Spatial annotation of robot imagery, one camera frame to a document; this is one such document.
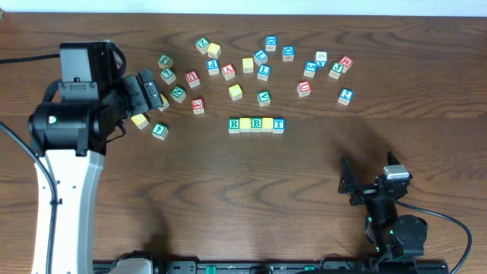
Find blue T block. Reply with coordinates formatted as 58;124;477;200
272;118;285;134

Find yellow O block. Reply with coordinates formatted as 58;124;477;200
239;117;252;133
262;117;274;132

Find green R block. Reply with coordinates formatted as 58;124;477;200
228;118;240;134

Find green B block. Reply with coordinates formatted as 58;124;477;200
251;117;263;132

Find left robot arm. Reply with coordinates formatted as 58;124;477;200
28;40;163;273

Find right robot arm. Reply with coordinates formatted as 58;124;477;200
338;151;428;273

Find yellow G block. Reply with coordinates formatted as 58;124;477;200
131;113;149;129

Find yellow K block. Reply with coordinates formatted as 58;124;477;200
158;94;170;111

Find green 7 block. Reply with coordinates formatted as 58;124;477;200
160;68;177;84

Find green N block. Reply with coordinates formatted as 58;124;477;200
170;86;186;103

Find green J block left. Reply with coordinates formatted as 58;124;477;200
158;54;173;69

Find green j block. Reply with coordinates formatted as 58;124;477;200
329;62;344;79
158;54;173;69

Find green 4 block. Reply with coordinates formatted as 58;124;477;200
151;123;168;140

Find red U block left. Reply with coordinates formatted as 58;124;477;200
185;70;200;88

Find red u block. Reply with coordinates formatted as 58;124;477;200
185;70;200;88
297;81;312;97

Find red E block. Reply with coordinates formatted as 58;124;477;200
192;98;205;115

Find blue 2 block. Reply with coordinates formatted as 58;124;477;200
338;88;354;106

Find blue P block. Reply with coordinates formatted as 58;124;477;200
206;59;220;75

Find green Z block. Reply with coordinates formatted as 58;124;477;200
196;37;210;55

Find yellow block beside Z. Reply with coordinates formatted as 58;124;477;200
207;43;221;59

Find red A block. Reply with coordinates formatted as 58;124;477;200
221;63;236;81

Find yellow Q block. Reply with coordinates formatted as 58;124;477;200
228;84;243;101

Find red U block right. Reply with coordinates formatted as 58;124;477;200
297;81;312;97

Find green J block right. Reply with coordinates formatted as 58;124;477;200
329;62;344;79

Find red M block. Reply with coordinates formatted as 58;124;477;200
339;56;353;73

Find yellow S block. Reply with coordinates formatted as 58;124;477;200
242;57;254;73

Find green V block right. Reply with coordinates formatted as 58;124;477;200
257;91;272;107

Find blue 5 block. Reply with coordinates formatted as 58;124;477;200
304;61;317;78

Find blue X block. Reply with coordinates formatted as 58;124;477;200
315;51;328;68

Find blue L block upper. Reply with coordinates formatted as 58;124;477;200
253;49;269;66

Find blue l block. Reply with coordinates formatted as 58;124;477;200
257;65;271;81
253;49;269;66

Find blue L block lower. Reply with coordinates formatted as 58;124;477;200
257;65;271;81

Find blue D block right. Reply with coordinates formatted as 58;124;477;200
282;46;295;62

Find blue d block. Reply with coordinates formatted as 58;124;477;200
265;36;277;52
282;46;295;62

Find blue D block top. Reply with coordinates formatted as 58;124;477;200
265;36;277;52

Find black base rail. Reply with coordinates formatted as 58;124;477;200
93;254;449;274

